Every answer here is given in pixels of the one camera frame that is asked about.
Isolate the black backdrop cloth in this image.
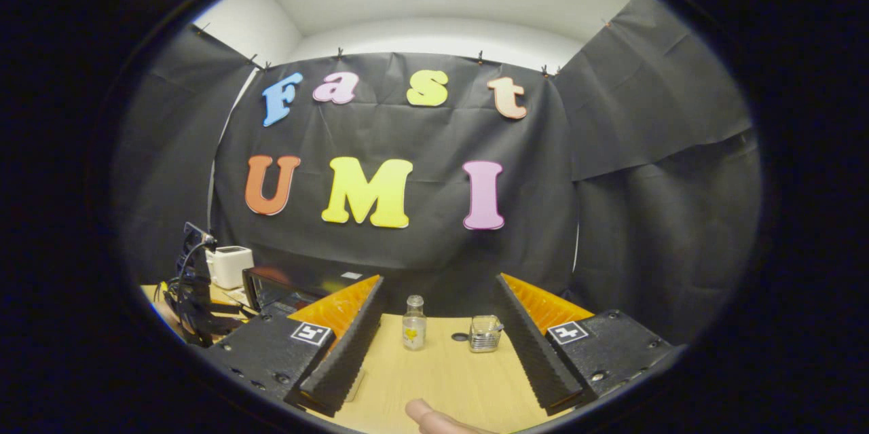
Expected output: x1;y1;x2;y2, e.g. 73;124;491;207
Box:
112;0;764;346

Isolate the clear glass cup with spoon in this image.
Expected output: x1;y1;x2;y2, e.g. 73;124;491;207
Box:
468;314;505;354

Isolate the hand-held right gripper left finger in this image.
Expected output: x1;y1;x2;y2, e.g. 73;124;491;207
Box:
204;275;388;418

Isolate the white toaster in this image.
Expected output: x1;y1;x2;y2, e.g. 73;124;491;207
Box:
206;246;255;290

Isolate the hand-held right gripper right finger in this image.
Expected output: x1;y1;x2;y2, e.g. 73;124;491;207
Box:
492;273;683;416

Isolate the clear glass bottle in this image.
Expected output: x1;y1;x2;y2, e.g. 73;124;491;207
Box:
401;295;428;352

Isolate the black electric oven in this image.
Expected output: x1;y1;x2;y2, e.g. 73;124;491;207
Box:
242;266;371;317

